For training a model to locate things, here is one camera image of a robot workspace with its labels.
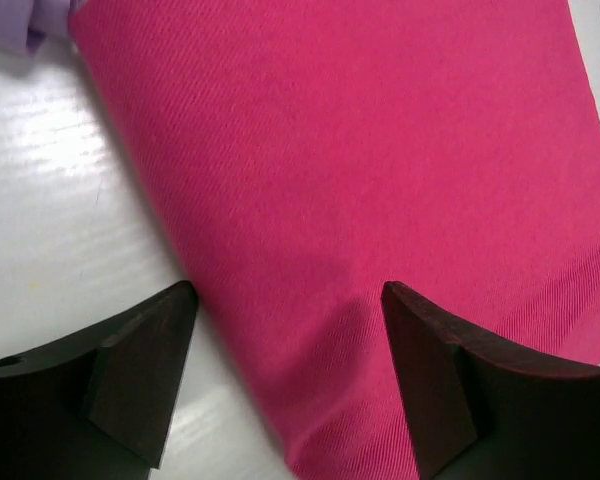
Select purple shorts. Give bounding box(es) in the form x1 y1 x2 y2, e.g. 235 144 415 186
0 0 83 55

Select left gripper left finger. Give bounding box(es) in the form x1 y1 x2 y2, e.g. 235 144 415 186
0 281 198 479

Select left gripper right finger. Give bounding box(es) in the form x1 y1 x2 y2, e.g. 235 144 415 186
381 282 600 479

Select pink cloth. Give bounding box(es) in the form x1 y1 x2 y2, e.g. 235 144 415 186
69 1 600 479

